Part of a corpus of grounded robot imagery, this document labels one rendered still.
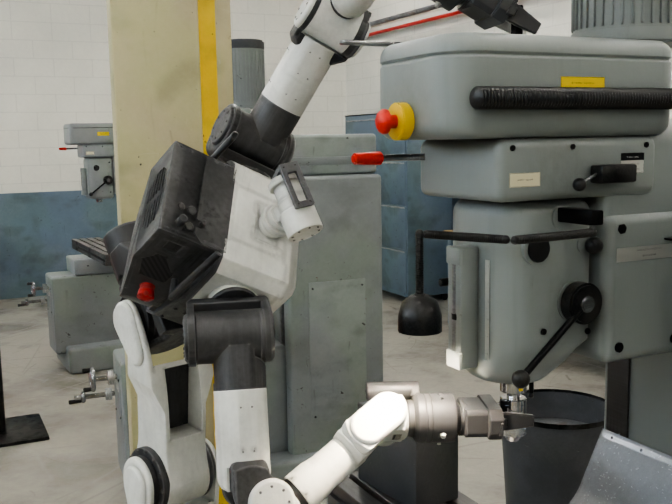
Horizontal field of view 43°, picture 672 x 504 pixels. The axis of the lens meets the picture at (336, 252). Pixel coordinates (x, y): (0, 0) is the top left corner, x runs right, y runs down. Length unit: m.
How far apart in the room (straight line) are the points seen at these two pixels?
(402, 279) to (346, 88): 3.43
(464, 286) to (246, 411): 0.42
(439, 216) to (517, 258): 7.55
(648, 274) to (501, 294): 0.28
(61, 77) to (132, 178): 7.38
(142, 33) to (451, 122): 1.86
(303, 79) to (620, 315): 0.73
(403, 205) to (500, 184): 7.47
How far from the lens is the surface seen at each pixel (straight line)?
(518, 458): 3.56
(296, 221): 1.46
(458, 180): 1.42
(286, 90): 1.66
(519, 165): 1.36
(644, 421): 1.88
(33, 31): 10.34
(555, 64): 1.39
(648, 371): 1.85
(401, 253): 8.88
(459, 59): 1.30
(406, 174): 8.73
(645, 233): 1.55
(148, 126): 2.99
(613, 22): 1.59
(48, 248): 10.32
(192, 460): 1.90
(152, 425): 1.88
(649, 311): 1.58
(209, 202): 1.52
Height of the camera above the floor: 1.73
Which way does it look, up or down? 8 degrees down
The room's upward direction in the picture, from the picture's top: 1 degrees counter-clockwise
